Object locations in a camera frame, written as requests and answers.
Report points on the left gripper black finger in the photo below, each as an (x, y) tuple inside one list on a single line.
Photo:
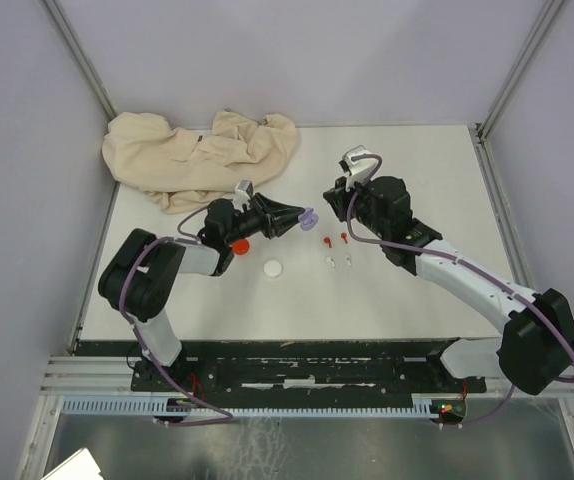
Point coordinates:
[(275, 209), (281, 222)]

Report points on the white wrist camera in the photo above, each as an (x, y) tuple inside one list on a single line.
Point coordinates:
[(243, 192), (358, 165)]

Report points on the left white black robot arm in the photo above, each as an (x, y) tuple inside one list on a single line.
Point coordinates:
[(139, 279)]

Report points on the white round charging case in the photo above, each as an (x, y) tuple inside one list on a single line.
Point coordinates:
[(273, 269)]

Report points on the aluminium corner post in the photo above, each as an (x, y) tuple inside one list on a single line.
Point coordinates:
[(65, 30), (537, 36)]

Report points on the right aluminium corner post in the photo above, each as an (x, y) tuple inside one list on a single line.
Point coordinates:
[(537, 36)]

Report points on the aluminium frame rail front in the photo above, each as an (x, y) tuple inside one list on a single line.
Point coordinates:
[(107, 376)]

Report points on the control box with leds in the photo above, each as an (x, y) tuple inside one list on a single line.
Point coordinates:
[(451, 411)]

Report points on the white sheet corner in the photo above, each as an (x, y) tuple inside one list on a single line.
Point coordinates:
[(79, 466)]

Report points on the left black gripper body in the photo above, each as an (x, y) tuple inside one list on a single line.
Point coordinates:
[(253, 221)]

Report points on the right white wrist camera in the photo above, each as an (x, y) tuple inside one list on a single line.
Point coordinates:
[(358, 165)]

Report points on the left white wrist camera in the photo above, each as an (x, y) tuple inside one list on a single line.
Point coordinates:
[(243, 192)]

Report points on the purple round charging case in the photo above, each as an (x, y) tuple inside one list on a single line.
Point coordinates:
[(308, 219)]

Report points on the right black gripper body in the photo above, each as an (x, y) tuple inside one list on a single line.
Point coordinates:
[(359, 207)]

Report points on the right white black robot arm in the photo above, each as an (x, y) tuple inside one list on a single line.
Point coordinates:
[(535, 345)]

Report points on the beige crumpled cloth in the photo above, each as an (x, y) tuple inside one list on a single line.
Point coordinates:
[(182, 170)]

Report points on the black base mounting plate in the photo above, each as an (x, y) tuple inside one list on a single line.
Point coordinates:
[(214, 369)]

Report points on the red round charging case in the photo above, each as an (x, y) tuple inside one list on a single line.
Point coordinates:
[(241, 247)]

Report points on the left aluminium corner post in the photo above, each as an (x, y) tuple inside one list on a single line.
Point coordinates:
[(65, 30)]

